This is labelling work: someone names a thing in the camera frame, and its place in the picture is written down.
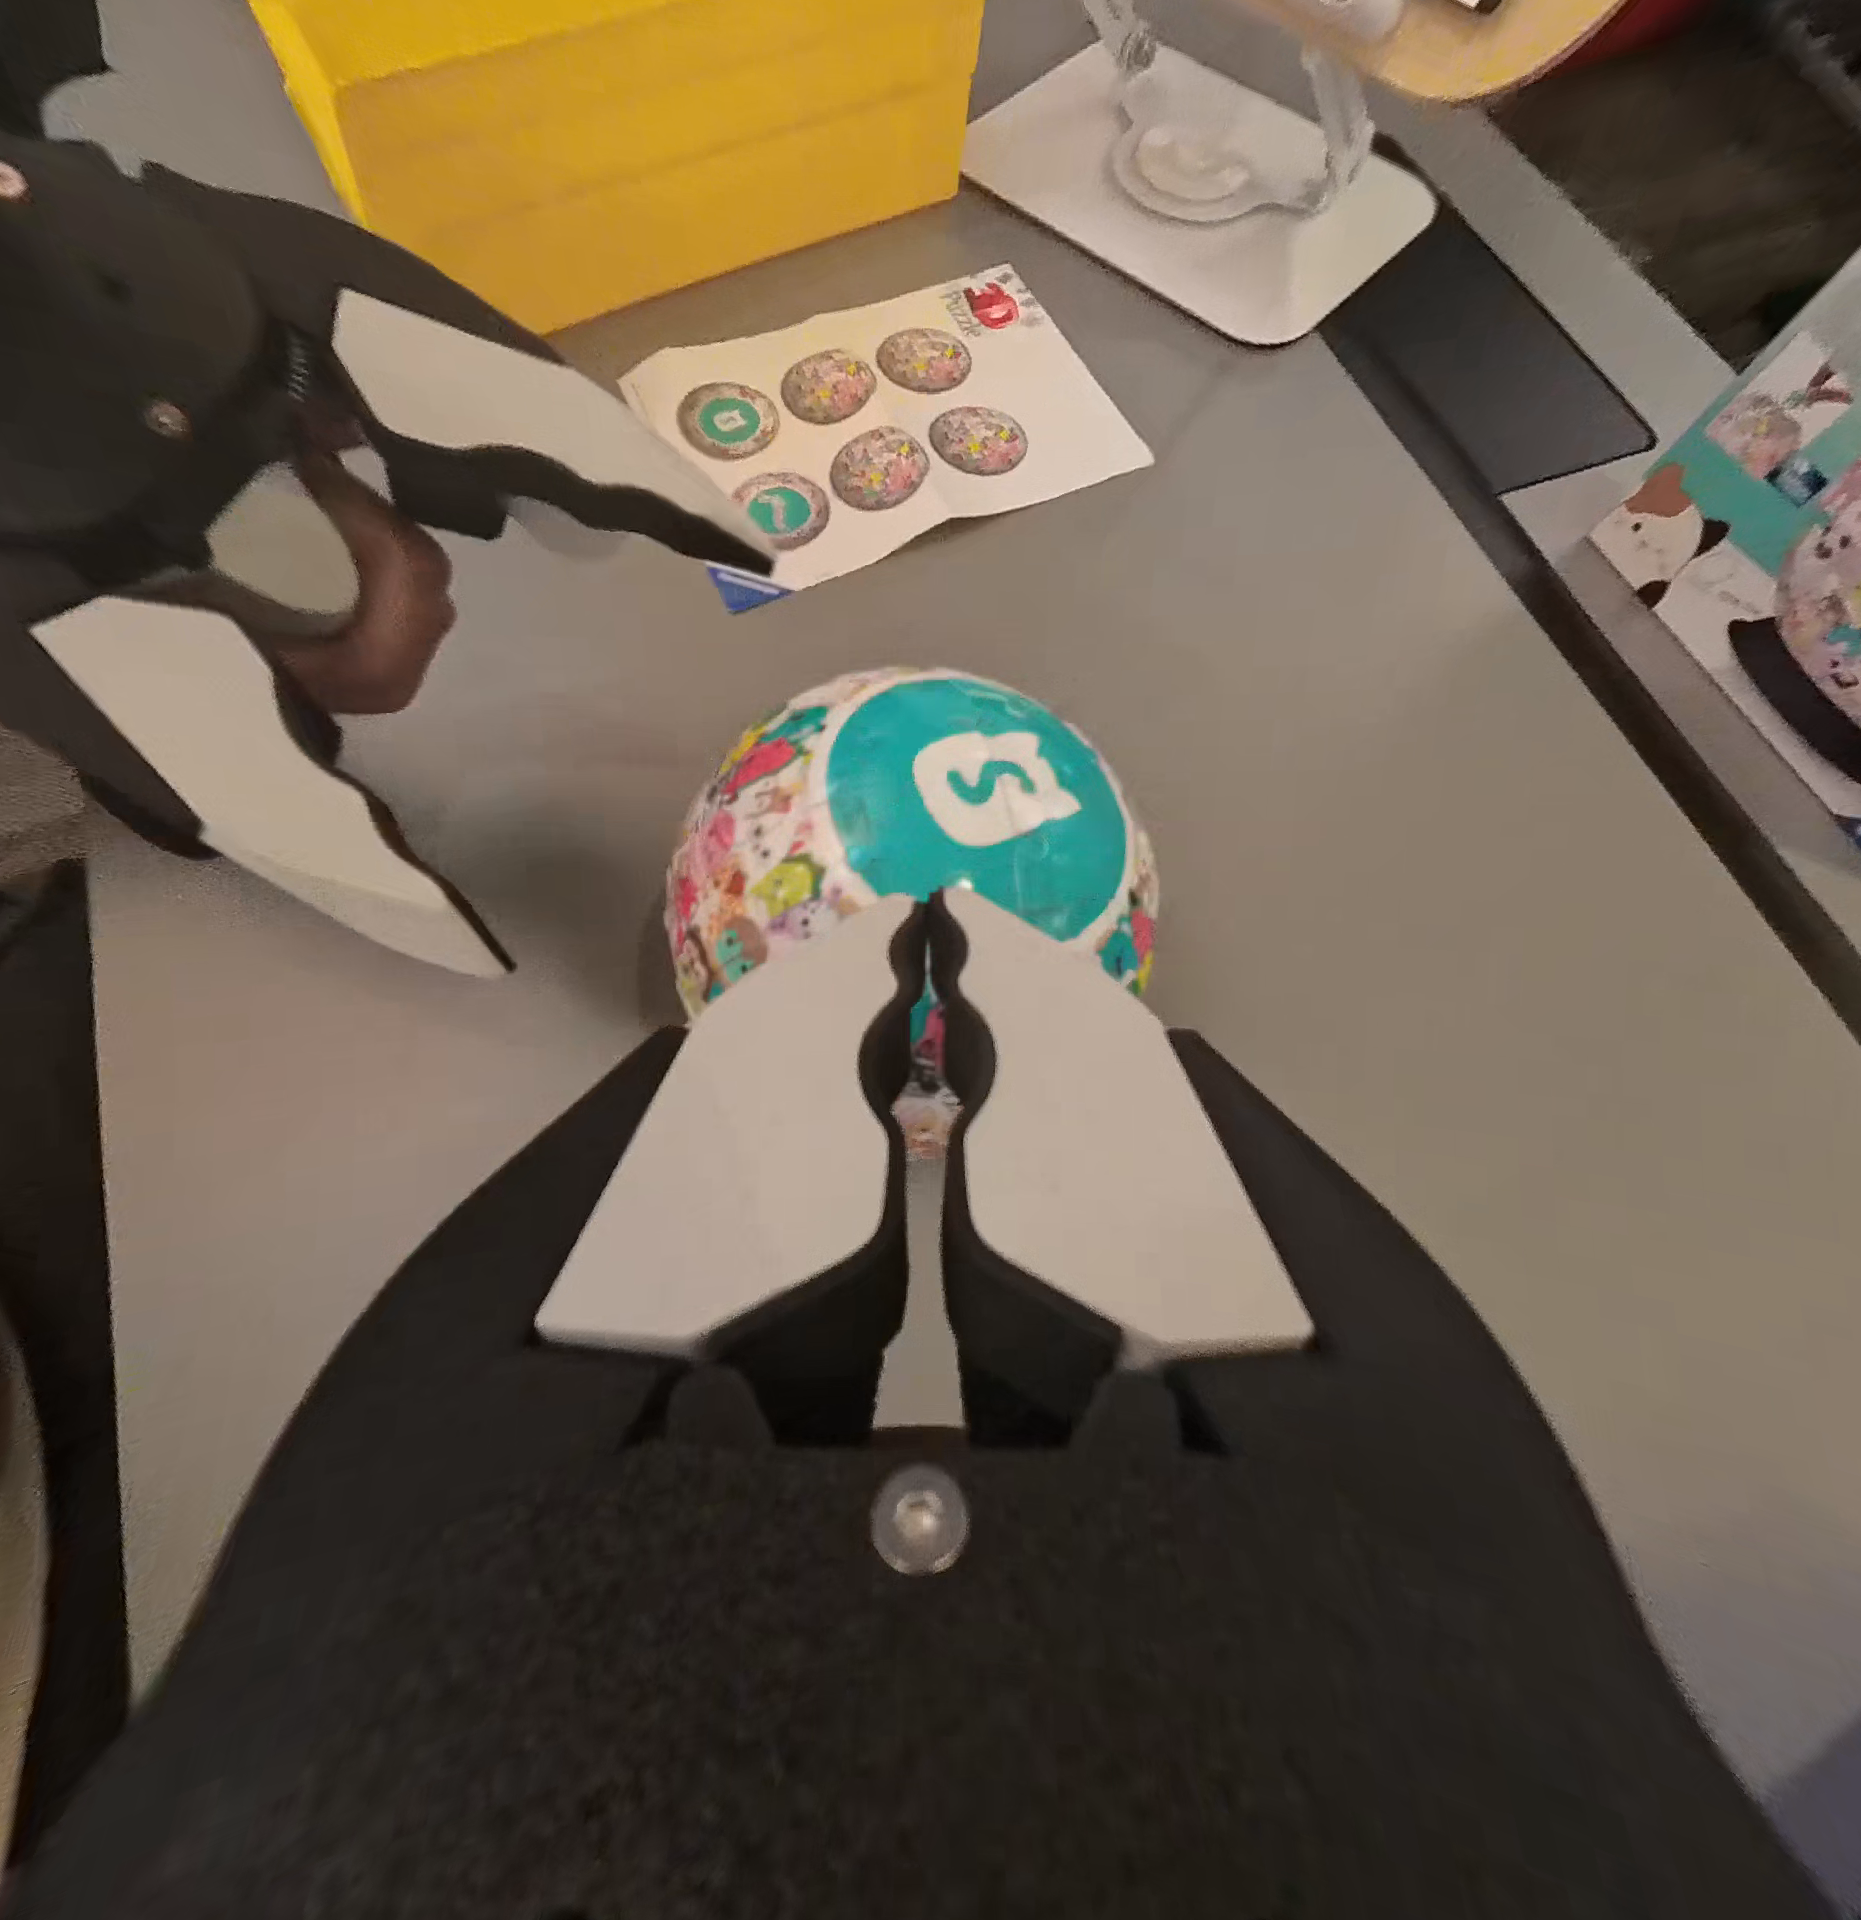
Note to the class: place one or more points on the puzzle instruction leaflet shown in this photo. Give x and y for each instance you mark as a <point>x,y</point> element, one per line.
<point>901,435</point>

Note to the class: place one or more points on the colourful puzzle ball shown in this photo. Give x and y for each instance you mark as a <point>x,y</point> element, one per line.
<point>901,781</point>

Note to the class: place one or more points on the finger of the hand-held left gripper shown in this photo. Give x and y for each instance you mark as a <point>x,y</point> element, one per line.
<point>495,404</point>
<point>270,781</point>

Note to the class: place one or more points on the person's left hand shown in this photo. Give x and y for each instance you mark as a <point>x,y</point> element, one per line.
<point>390,631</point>

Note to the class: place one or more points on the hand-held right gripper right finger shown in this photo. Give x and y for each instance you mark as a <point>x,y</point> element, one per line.
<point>1124,1185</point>

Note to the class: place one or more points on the teal puzzle picture box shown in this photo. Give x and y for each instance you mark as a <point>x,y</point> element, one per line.
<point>1739,494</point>

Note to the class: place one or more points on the yellow box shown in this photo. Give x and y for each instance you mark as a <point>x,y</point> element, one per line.
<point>644,151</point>

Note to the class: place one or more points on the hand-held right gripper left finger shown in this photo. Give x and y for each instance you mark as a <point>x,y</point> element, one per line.
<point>721,1185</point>

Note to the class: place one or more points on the clear stand with white base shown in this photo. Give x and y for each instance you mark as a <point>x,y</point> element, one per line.
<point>1244,255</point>

